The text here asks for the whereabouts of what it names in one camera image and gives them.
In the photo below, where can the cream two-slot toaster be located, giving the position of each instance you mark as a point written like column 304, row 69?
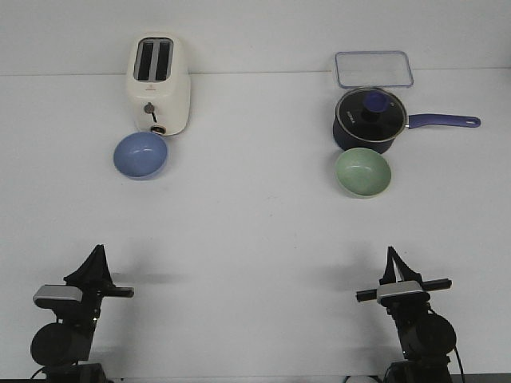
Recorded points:
column 158, row 84

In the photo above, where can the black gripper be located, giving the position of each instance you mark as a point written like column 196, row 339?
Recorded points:
column 82, row 304
column 413, row 305

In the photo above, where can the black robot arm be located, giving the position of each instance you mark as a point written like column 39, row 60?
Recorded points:
column 62, row 347
column 426, row 338

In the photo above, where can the green bowl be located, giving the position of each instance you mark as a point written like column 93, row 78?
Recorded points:
column 362, row 172

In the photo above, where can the dark blue saucepan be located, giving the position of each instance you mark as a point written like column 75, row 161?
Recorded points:
column 345, row 142

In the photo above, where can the glass pot lid blue knob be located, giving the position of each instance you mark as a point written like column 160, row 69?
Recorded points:
column 371, row 114

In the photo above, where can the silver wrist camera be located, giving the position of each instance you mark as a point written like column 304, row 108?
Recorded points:
column 51, row 296
column 405, row 289

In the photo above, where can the blue bowl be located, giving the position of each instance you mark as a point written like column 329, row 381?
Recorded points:
column 141, row 155

